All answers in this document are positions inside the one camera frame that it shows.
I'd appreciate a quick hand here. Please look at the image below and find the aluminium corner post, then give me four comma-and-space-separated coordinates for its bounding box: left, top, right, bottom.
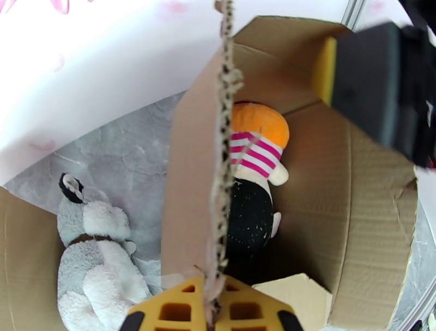
341, 0, 368, 32

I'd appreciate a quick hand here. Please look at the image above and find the grey white husky plush toy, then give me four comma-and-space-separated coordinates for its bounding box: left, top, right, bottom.
56, 173, 155, 331

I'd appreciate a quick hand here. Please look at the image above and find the plush doll with orange hair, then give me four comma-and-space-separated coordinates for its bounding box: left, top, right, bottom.
223, 101, 291, 263

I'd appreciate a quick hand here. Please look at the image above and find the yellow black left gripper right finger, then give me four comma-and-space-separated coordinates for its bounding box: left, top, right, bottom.
219, 275, 304, 331

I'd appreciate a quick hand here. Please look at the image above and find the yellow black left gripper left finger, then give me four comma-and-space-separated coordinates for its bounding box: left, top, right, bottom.
119, 275, 207, 331

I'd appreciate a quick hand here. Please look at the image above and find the brown cardboard express box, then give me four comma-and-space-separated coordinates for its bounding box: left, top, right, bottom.
0, 186, 65, 331
160, 0, 420, 331

